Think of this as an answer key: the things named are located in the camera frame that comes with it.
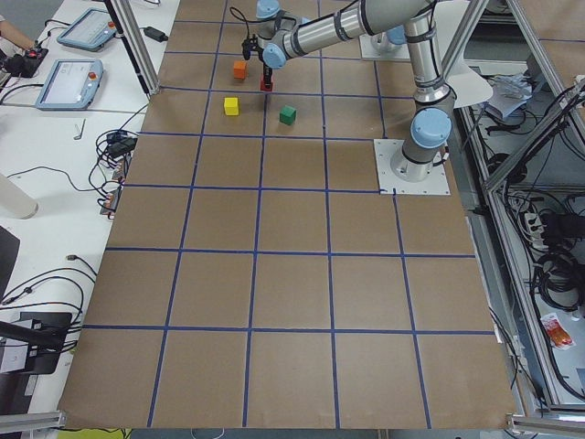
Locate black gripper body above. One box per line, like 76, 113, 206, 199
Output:
246, 36, 263, 53
262, 63, 273, 79

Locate red wooden block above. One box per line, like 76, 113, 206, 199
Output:
260, 78, 273, 92

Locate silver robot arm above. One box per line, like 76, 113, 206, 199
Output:
239, 1, 427, 69
256, 1, 454, 182

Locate orange wooden block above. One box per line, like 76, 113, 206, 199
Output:
232, 60, 248, 80

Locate green wooden block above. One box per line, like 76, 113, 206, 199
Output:
279, 105, 297, 126

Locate yellow wooden block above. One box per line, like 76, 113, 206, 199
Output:
223, 97, 239, 116

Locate black power adapter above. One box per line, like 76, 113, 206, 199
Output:
144, 27, 168, 42

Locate upper teach pendant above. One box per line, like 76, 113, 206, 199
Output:
57, 8, 116, 52

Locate teach pendant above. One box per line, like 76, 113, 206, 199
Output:
35, 59, 103, 111
57, 8, 116, 52

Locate lower teach pendant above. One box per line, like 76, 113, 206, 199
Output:
35, 59, 103, 111

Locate metal hex key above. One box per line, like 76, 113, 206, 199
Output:
73, 119, 86, 141

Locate white paper sheet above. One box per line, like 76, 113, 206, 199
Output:
446, 60, 493, 109

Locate black joystick controller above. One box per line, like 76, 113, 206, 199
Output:
1, 48, 48, 78

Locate white power strip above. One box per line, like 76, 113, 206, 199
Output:
521, 211, 548, 252

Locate black monitor stand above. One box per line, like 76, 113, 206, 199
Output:
1, 312, 72, 375

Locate red snack packet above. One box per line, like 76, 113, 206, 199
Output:
540, 313, 574, 349

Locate aluminium frame post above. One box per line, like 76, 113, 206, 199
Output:
105, 0, 160, 96

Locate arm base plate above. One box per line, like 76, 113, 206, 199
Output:
359, 34, 410, 62
374, 139, 451, 196

